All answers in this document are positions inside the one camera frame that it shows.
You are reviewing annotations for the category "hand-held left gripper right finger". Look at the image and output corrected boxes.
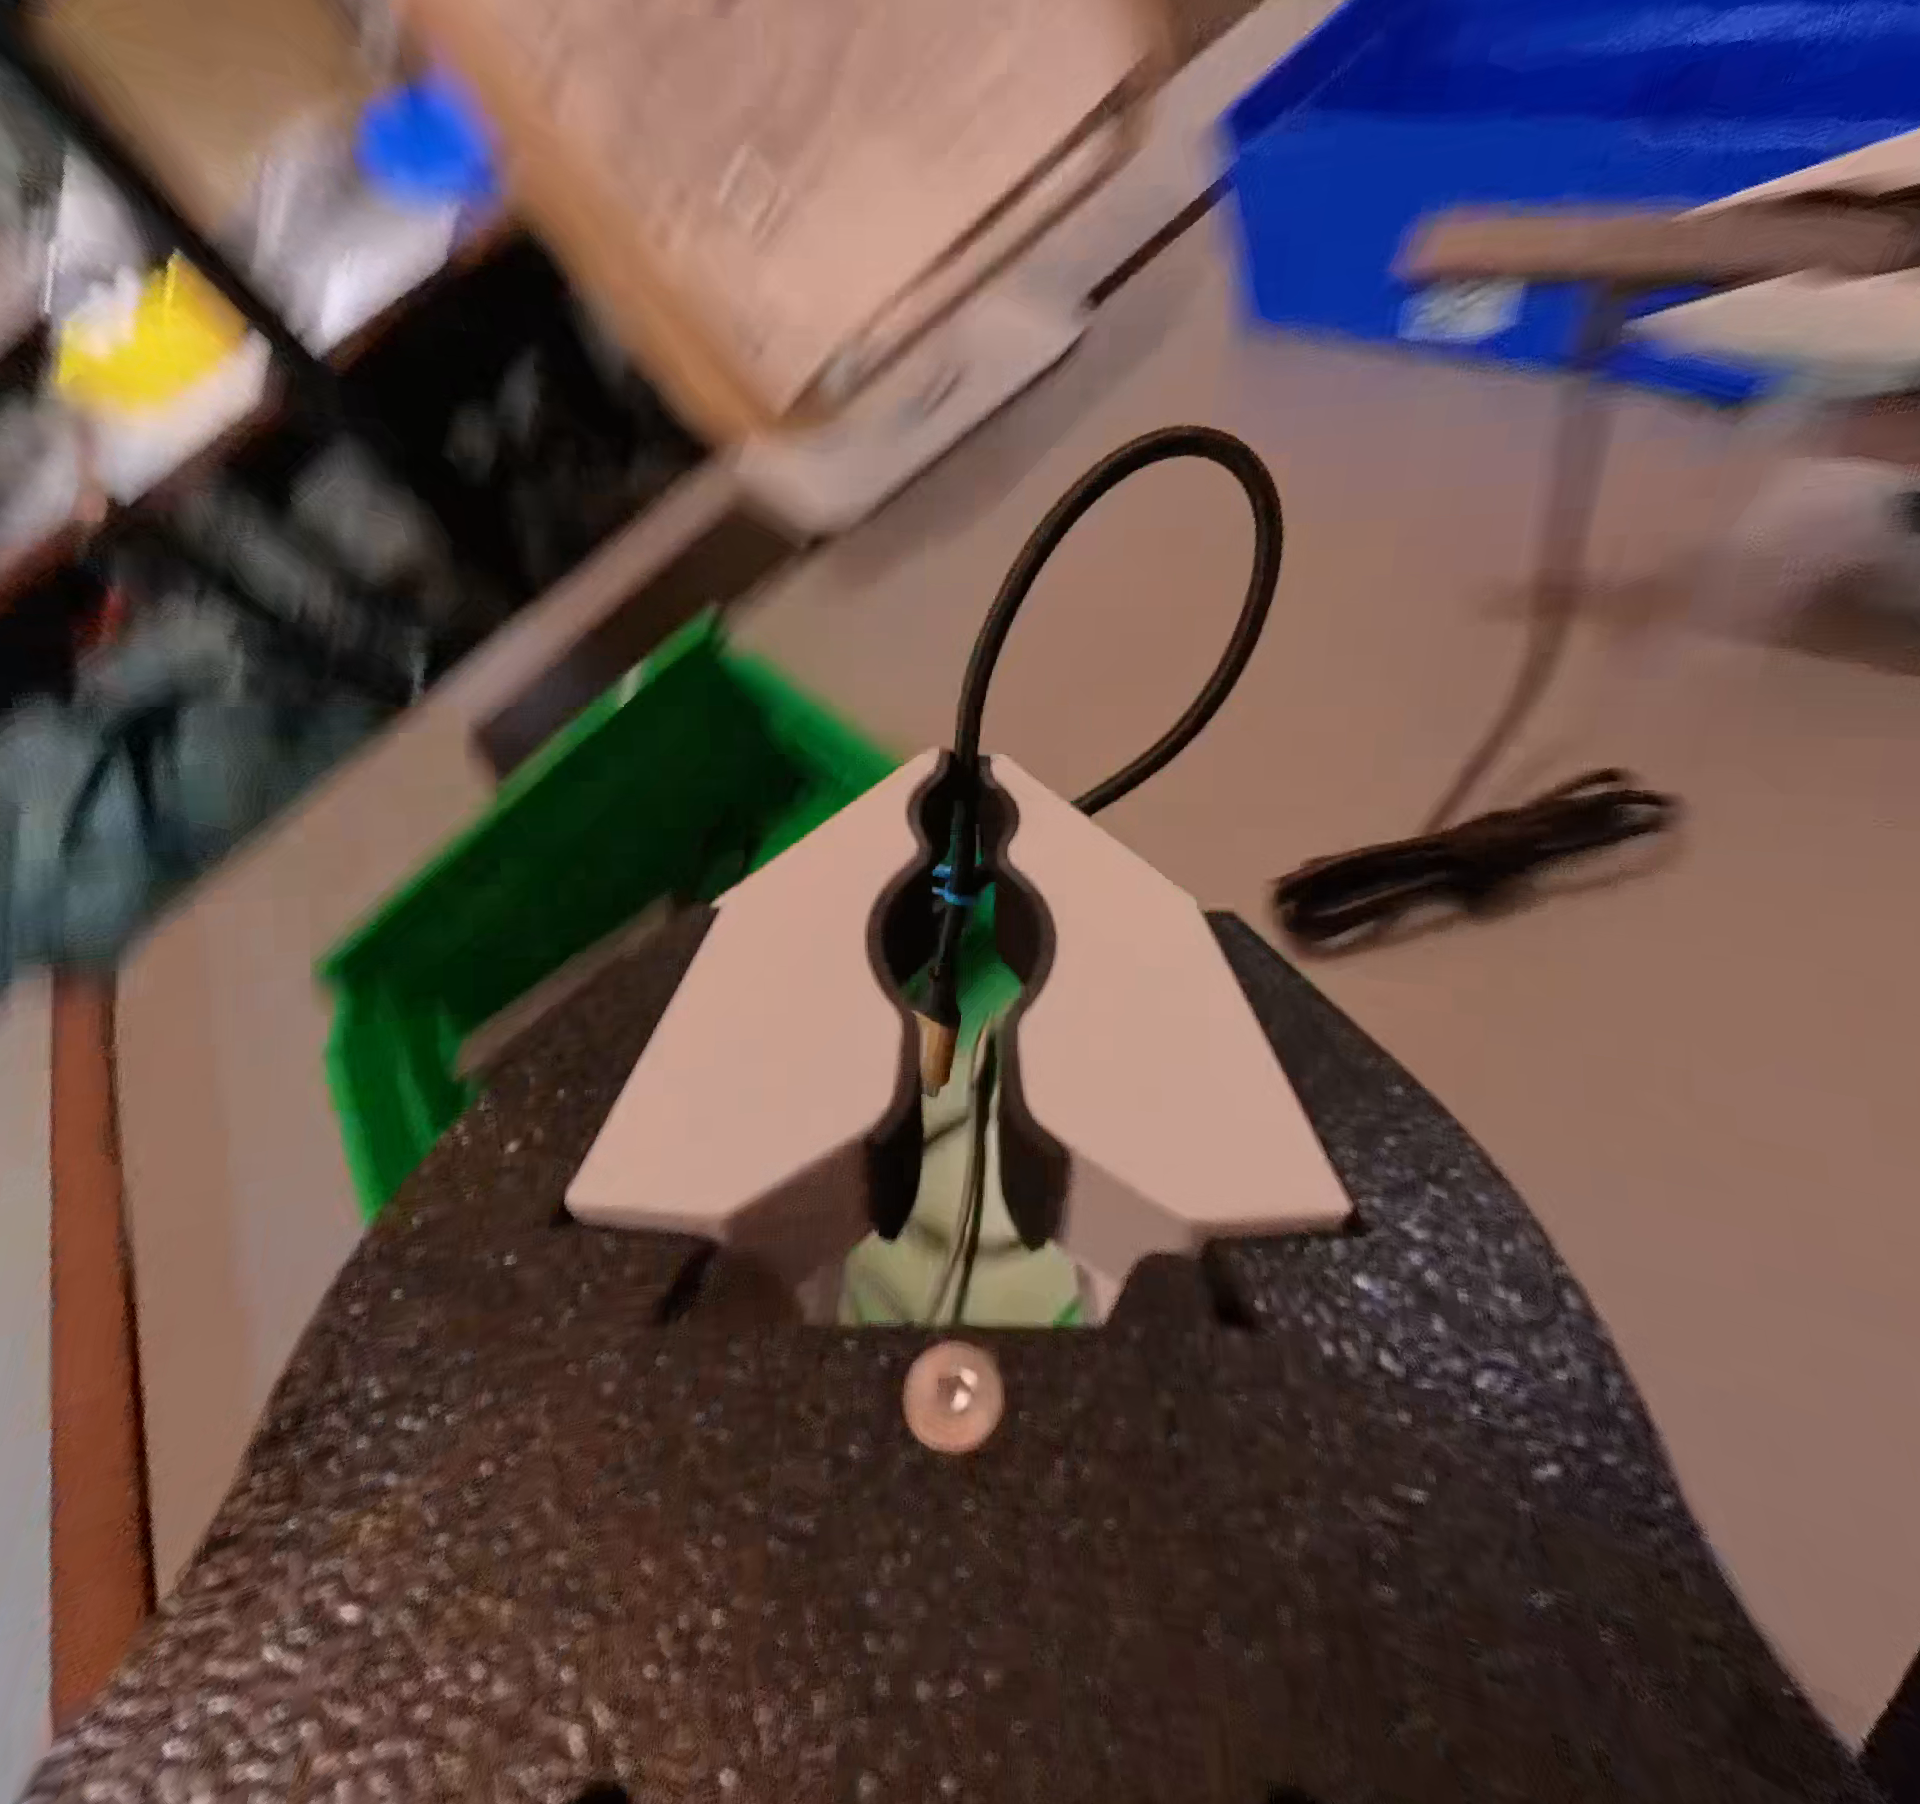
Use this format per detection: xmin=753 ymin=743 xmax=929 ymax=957
xmin=975 ymin=754 xmax=1357 ymax=1291

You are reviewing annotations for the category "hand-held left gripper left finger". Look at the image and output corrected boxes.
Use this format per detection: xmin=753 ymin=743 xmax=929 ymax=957
xmin=562 ymin=749 xmax=965 ymax=1278

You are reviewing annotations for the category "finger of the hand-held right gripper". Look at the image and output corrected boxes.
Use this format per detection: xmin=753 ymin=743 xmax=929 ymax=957
xmin=1623 ymin=265 xmax=1920 ymax=400
xmin=1680 ymin=129 xmax=1920 ymax=213

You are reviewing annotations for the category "dark grey USB hub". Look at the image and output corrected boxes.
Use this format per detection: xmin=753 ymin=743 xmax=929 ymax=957
xmin=1401 ymin=207 xmax=1920 ymax=294

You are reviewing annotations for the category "green plastic bin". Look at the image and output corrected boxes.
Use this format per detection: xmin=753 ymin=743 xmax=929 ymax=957
xmin=317 ymin=611 xmax=1081 ymax=1327

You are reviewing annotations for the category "blue plastic bin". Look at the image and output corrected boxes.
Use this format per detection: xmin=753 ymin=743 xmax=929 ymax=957
xmin=1221 ymin=0 xmax=1920 ymax=404

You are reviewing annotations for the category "black USB cable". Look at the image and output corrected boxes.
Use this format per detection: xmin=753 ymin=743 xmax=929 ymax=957
xmin=1271 ymin=282 xmax=1679 ymax=954

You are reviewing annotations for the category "black cable with blue tie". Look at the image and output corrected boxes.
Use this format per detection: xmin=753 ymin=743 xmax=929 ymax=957
xmin=911 ymin=426 xmax=1287 ymax=1318

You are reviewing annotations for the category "grey desk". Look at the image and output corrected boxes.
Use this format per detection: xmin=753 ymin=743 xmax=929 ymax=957
xmin=51 ymin=0 xmax=1920 ymax=1746

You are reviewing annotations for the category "yellow plastic bin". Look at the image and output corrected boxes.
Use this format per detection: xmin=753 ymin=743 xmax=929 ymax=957
xmin=51 ymin=260 xmax=254 ymax=415

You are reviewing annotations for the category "document stand with instruction sheet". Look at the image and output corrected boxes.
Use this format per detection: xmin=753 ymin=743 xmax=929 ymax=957
xmin=403 ymin=0 xmax=1173 ymax=531

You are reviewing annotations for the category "small wooden board stand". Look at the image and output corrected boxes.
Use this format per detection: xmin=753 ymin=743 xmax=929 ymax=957
xmin=30 ymin=0 xmax=377 ymax=233

